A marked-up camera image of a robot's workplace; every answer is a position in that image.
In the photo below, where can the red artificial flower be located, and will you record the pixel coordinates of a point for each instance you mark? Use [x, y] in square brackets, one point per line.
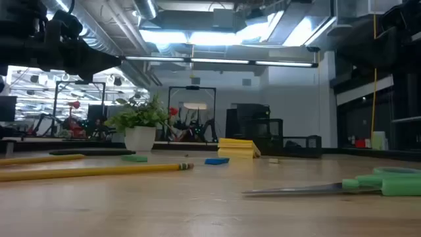
[173, 111]

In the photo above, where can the grey wall vent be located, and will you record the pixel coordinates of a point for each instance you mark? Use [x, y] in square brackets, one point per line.
[195, 81]
[246, 82]

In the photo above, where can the black mesh desk organizer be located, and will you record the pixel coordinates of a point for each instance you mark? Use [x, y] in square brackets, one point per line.
[279, 145]

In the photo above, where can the black robot station frame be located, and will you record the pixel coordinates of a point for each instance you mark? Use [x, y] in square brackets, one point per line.
[192, 88]
[80, 83]

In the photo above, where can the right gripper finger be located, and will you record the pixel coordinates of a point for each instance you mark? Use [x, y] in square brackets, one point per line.
[361, 42]
[358, 58]

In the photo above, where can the yellow sticky note pad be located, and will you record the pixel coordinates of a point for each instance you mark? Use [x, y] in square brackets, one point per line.
[237, 148]

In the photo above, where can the dark background monitor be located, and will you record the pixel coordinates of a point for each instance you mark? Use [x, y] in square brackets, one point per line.
[8, 108]

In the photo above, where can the black equipment cabinet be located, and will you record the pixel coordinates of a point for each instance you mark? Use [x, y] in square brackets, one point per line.
[250, 112]

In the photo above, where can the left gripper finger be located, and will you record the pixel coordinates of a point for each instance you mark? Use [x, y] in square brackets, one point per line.
[105, 64]
[95, 54]

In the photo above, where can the green eraser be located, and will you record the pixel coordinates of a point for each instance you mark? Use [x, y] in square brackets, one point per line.
[134, 158]

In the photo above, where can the red box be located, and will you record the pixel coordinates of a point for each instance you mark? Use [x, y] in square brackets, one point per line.
[360, 143]

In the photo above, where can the yellow pencil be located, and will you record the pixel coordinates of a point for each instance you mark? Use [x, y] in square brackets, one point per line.
[39, 159]
[98, 171]

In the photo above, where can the long ceiling light bar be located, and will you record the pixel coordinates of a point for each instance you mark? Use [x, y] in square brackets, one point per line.
[220, 61]

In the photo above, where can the green plant in white pot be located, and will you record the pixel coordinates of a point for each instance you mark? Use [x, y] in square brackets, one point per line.
[139, 138]

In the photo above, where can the blue eraser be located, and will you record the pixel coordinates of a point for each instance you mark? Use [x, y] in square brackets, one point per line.
[216, 161]

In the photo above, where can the green and white box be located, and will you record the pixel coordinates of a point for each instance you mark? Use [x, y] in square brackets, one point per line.
[378, 141]

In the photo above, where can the small white eraser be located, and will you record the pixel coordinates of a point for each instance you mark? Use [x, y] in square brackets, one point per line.
[273, 161]

